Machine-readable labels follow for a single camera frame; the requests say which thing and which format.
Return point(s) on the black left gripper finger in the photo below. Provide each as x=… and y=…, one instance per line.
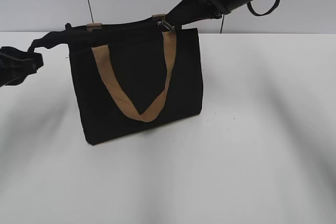
x=22, y=55
x=15, y=75

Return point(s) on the silver zipper pull with ring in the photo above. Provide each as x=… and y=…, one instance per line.
x=164, y=26

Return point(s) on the black canvas tote bag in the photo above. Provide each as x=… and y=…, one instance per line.
x=137, y=58

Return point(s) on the tan rear bag handle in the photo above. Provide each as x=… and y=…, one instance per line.
x=149, y=21

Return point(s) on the tan bag handle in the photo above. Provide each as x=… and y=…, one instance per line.
x=102, y=58
x=149, y=21

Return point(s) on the tan front bag handle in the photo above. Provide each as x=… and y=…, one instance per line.
x=102, y=58

